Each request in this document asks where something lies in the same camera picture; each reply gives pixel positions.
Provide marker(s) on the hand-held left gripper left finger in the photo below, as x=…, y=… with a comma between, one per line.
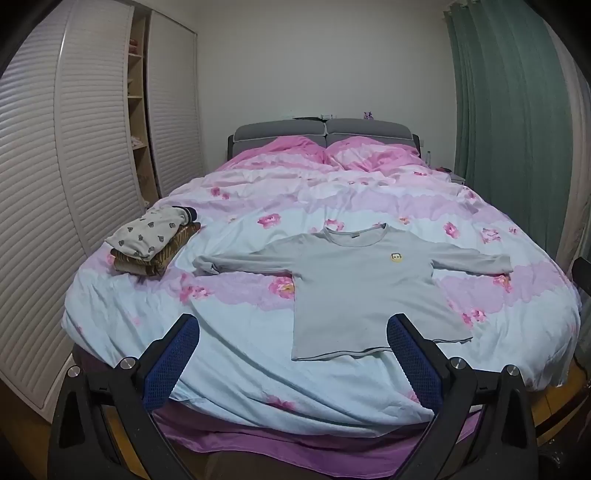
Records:
x=170, y=367

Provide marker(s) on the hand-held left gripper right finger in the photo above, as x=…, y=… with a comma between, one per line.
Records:
x=414, y=367

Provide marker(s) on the grey long-sleeve shirt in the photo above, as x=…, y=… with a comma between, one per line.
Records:
x=355, y=286

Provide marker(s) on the folded brown patterned garment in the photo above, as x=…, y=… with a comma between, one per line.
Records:
x=154, y=263

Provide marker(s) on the purple bed sheet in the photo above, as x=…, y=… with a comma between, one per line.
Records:
x=277, y=443

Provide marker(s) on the folded white heart-print garment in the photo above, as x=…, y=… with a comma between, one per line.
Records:
x=145, y=233

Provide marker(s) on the pink floral duvet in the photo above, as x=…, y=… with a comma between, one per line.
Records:
x=258, y=258

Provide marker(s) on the white nightstand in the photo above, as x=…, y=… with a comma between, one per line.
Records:
x=455, y=177

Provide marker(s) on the white louvred wardrobe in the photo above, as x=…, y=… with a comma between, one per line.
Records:
x=87, y=138

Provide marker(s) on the grey padded headboard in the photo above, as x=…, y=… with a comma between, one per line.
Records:
x=369, y=127

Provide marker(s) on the pale curtain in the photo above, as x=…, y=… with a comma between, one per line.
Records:
x=577, y=161

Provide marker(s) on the green curtain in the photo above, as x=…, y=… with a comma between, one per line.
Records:
x=503, y=115

